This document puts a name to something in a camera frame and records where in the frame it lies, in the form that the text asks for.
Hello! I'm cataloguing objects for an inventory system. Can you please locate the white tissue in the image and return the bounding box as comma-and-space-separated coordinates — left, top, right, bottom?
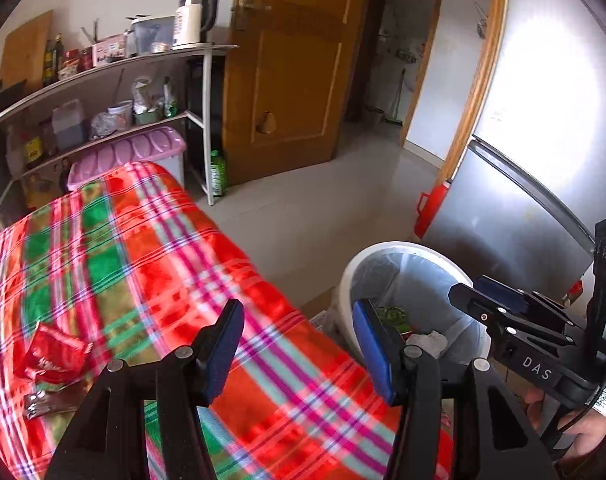
406, 330, 448, 359

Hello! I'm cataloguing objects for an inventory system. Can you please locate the green snack wrapper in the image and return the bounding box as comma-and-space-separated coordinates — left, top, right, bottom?
376, 307, 413, 334

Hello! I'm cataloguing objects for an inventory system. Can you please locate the red snack wrapper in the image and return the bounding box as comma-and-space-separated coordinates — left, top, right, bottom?
14, 322, 92, 385

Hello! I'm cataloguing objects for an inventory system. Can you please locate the dark brown wrapper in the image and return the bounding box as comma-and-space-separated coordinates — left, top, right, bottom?
23, 382, 90, 420

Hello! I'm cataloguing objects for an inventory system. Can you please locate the white trash bin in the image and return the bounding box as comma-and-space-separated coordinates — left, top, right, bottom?
331, 242, 491, 364

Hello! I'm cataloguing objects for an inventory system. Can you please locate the white kitchen shelf rack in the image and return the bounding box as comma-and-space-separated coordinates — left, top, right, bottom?
0, 44, 234, 205

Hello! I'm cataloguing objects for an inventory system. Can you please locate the person's right hand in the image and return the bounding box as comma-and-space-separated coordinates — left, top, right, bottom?
524, 388, 606, 464

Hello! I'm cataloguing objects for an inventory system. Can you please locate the plaid red green tablecloth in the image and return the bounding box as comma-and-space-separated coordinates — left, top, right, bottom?
0, 160, 458, 480

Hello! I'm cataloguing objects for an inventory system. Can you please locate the red plastic container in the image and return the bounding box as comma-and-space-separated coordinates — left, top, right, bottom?
414, 180, 451, 238

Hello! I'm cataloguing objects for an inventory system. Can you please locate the silver refrigerator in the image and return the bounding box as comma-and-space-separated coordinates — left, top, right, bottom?
423, 0, 606, 299

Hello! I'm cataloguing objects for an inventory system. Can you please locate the green bottle on floor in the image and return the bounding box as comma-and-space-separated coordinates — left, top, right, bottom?
211, 150, 227, 197

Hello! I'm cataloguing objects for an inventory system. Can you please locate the purple lid storage bin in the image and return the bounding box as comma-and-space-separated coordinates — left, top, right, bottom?
66, 127, 186, 191

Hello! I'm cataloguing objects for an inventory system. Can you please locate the white plastic tub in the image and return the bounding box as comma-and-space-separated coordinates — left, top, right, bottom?
108, 100, 134, 131

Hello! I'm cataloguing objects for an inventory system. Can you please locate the yellow label sauce bottle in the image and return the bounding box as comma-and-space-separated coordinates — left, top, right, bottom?
22, 124, 45, 168

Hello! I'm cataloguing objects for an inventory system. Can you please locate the white oil jug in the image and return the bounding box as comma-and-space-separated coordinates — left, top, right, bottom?
51, 99, 86, 152

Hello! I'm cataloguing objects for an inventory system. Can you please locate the black frying pan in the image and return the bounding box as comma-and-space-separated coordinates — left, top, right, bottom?
0, 79, 27, 113

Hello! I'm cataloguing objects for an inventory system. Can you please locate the pink utensil holder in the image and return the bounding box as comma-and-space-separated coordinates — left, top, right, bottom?
92, 34, 126, 67

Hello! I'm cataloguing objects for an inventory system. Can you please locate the clear plastic storage box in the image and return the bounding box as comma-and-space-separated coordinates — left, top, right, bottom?
130, 15, 175, 55

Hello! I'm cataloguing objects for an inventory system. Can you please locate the dark sauce bottle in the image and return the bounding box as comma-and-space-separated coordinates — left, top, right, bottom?
52, 34, 64, 81

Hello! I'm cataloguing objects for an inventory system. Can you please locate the wooden cutting board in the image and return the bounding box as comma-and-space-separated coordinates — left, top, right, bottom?
0, 10, 53, 96

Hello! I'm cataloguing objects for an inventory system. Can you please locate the white electric kettle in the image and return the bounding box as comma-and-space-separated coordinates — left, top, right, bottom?
173, 0, 218, 49

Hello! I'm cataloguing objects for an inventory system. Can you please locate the wooden door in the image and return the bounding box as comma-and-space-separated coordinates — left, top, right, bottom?
223, 0, 367, 185

